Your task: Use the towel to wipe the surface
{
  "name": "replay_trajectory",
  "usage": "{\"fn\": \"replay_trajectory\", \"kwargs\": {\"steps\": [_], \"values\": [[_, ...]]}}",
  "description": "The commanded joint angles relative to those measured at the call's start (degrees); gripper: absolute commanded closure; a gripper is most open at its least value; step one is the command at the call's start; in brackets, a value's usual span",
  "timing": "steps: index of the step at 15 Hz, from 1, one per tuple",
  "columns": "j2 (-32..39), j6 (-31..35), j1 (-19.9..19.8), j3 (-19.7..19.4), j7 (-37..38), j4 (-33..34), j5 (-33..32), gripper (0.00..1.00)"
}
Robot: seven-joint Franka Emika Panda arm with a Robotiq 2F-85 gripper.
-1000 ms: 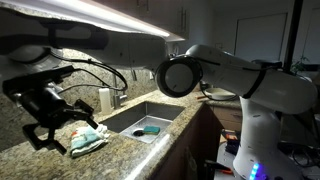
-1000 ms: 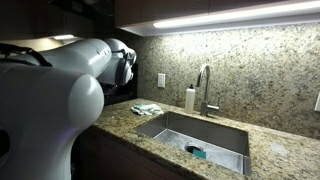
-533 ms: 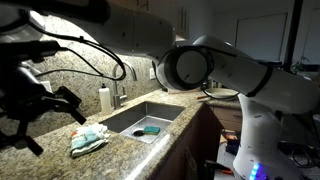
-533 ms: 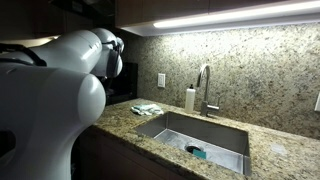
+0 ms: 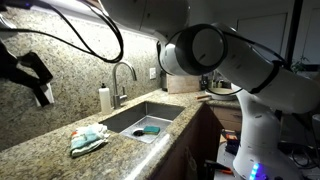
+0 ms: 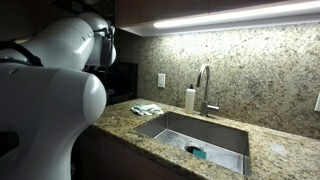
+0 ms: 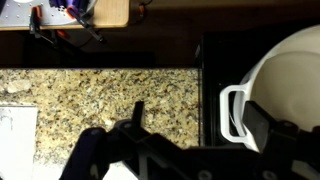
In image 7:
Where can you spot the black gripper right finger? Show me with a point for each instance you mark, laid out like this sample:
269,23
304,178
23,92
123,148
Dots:
256,123

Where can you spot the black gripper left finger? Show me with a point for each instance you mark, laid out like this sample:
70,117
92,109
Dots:
138,113

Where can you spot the white plastic pitcher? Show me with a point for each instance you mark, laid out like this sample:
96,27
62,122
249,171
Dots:
286,83

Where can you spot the black stove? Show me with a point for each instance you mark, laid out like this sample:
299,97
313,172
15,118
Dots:
213,66

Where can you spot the light wooden tabletop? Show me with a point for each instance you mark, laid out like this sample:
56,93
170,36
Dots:
110,15

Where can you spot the orange and black clamp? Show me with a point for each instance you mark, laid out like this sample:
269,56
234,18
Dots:
34,20
83,21
141,10

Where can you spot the stainless steel sink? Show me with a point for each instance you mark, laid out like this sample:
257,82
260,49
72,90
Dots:
16,143

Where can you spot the grey metal mounting plate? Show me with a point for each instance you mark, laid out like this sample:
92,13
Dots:
50,16

